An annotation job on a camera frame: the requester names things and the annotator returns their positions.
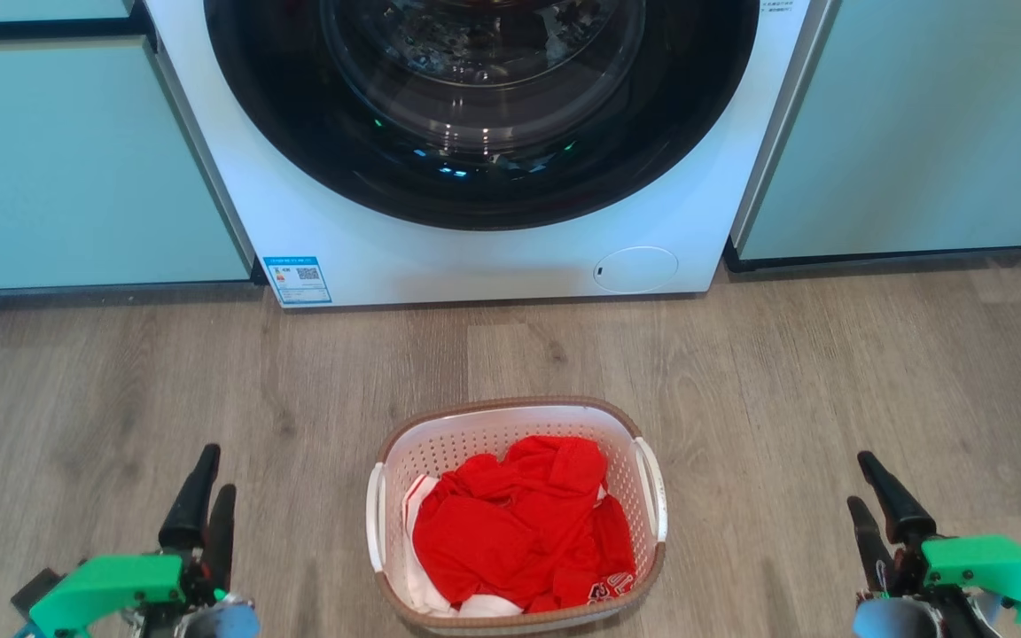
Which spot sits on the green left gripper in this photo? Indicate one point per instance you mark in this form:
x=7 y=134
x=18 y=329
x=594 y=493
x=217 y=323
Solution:
x=107 y=589

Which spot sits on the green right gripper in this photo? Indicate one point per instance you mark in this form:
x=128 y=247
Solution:
x=998 y=571

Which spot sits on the white perforated laundry basket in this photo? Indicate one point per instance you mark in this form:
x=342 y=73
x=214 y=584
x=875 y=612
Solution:
x=466 y=439

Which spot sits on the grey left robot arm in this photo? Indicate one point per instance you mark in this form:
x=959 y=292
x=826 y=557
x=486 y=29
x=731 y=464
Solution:
x=227 y=620

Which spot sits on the white garment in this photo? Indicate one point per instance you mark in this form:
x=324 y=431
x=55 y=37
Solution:
x=422 y=585

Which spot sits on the blue energy label sticker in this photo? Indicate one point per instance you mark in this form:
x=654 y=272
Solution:
x=298 y=281

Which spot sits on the black cabinet kickboard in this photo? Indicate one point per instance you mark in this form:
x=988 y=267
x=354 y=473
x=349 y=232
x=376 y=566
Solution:
x=874 y=258

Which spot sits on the red jersey garment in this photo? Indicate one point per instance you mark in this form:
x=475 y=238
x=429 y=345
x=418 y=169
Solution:
x=510 y=523

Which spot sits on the round white filter cover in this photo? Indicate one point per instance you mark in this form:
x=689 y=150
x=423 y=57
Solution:
x=636 y=270

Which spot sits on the large pale green cabinet door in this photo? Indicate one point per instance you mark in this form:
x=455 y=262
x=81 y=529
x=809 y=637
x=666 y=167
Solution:
x=67 y=168

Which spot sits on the white front-load washing machine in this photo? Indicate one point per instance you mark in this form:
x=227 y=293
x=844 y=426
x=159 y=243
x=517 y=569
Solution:
x=493 y=261

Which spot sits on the black round washer door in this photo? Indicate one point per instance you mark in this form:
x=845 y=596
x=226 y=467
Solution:
x=298 y=133

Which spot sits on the tall pale green cabinet panel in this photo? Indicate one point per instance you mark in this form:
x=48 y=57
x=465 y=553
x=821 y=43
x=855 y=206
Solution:
x=927 y=124

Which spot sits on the narrow pale green cabinet drawer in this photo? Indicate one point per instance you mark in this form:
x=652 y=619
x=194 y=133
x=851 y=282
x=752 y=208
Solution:
x=32 y=9

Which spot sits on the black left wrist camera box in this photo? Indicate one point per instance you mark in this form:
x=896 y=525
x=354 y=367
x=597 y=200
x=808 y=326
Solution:
x=36 y=589

